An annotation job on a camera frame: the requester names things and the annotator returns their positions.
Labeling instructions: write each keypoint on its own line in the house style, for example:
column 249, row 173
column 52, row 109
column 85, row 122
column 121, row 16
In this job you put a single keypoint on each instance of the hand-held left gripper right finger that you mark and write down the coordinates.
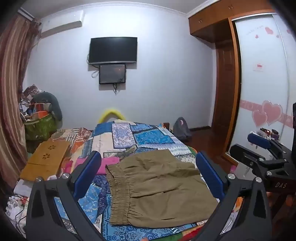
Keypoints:
column 210, row 176

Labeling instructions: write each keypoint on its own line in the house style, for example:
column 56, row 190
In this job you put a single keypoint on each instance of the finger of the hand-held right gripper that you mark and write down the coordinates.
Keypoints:
column 245, row 154
column 259, row 140

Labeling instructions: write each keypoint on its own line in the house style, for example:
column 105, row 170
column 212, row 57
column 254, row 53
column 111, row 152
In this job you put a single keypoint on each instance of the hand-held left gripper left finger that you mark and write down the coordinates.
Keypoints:
column 89, row 173

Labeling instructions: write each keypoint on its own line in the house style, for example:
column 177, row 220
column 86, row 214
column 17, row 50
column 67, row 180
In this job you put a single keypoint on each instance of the khaki pants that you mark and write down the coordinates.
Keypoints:
column 157, row 185

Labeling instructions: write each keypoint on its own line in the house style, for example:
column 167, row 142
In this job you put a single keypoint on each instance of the pink cloth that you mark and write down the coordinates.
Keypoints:
column 108, row 164

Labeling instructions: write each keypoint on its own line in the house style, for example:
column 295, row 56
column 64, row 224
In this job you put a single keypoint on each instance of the orange striped bedsheet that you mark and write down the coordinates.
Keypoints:
column 74, row 139

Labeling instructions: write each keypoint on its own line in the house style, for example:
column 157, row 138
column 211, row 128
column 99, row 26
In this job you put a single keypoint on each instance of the wooden lap table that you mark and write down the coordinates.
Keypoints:
column 46, row 157

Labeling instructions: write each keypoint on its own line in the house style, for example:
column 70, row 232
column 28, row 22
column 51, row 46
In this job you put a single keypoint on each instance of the grey backpack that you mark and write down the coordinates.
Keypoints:
column 181, row 129

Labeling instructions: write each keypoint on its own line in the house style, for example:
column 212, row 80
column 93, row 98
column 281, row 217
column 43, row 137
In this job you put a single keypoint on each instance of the white sliding wardrobe door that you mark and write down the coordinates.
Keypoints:
column 261, row 81

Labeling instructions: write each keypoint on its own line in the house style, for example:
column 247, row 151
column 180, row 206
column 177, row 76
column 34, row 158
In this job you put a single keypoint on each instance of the wooden door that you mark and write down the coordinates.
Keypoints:
column 223, row 88

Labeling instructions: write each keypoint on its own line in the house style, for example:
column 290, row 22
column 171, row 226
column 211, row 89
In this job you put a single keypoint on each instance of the yellow foam arch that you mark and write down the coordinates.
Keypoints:
column 111, row 112

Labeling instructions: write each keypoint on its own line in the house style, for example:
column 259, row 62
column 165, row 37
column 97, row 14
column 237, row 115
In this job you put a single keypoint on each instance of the green fabric bag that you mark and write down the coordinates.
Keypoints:
column 41, row 127

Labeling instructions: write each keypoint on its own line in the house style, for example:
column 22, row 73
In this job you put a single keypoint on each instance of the blue patchwork blanket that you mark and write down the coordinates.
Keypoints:
column 150, row 139

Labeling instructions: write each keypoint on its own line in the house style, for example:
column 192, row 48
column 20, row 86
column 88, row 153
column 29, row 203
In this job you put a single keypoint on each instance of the red white sticker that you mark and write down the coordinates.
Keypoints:
column 260, row 67

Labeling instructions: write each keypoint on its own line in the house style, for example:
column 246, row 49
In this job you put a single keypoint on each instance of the white cloth pile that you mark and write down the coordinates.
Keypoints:
column 17, row 197

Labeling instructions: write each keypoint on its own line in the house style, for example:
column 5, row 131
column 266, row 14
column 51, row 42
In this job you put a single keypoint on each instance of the orange box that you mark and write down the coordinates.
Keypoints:
column 40, row 115

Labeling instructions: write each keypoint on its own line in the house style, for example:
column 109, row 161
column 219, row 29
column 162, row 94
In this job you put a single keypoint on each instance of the grey curved pillow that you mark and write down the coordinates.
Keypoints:
column 54, row 103

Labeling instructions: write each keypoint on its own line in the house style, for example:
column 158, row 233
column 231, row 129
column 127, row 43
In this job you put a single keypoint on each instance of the small black framed screen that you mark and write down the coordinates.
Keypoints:
column 112, row 74

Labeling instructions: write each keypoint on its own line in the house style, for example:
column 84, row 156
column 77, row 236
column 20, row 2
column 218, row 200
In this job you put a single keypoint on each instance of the striped red gold curtain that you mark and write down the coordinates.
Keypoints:
column 11, row 92

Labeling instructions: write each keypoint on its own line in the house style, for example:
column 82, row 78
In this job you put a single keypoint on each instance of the wooden wardrobe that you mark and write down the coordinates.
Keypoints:
column 208, row 23

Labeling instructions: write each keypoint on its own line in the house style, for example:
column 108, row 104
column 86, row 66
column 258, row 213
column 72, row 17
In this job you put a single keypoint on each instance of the white air conditioner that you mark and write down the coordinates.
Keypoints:
column 62, row 25

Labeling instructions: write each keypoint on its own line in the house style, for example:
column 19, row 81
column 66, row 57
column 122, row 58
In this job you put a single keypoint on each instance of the wooden bed frame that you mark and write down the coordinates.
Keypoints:
column 166, row 126

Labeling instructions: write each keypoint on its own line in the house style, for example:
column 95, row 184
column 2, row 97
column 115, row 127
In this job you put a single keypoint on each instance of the black wall television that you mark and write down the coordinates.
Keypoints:
column 113, row 49

